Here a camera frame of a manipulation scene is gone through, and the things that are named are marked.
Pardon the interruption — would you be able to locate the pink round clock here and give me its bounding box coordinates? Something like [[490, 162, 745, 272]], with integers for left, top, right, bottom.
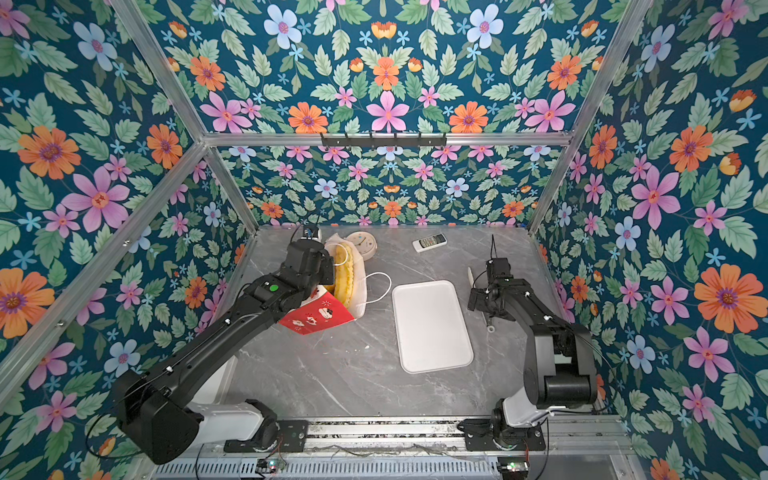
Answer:
[[346, 231, 378, 261]]

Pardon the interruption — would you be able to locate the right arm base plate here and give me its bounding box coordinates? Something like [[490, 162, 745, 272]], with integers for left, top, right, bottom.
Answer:
[[457, 418, 547, 452]]

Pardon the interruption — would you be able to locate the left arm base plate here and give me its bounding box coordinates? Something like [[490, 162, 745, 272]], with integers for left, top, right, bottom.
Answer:
[[224, 420, 309, 453]]

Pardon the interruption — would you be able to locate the black hook rail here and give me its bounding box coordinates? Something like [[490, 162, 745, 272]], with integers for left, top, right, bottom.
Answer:
[[320, 133, 448, 149]]

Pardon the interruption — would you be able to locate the white rectangular tray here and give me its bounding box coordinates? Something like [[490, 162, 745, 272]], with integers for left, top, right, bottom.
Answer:
[[392, 280, 474, 375]]

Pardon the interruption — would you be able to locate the white remote control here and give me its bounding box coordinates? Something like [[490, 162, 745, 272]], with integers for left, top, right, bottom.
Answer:
[[412, 233, 447, 253]]

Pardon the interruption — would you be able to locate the red white paper bag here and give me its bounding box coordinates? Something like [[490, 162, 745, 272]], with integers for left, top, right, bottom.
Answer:
[[278, 231, 393, 335]]

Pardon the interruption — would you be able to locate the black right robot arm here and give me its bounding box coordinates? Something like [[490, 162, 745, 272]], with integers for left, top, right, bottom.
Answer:
[[468, 257, 598, 449]]

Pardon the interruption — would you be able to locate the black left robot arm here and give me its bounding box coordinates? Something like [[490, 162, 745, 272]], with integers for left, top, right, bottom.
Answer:
[[112, 237, 334, 465]]

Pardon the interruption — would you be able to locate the long yellow fake bread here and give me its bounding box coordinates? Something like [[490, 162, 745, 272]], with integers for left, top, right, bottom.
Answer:
[[334, 243, 355, 307]]

